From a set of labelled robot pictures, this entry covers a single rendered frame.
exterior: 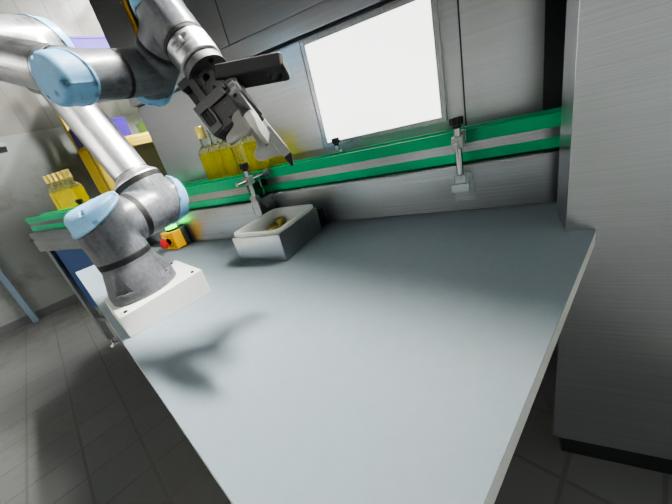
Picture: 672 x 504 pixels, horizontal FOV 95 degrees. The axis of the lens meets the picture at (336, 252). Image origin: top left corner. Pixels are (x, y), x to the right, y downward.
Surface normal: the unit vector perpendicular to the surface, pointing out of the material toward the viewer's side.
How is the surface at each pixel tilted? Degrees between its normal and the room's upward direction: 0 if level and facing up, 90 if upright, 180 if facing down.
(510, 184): 90
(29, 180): 90
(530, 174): 90
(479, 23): 90
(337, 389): 0
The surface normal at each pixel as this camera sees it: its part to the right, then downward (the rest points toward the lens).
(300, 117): -0.40, 0.46
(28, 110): 0.70, 0.12
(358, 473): -0.23, -0.89
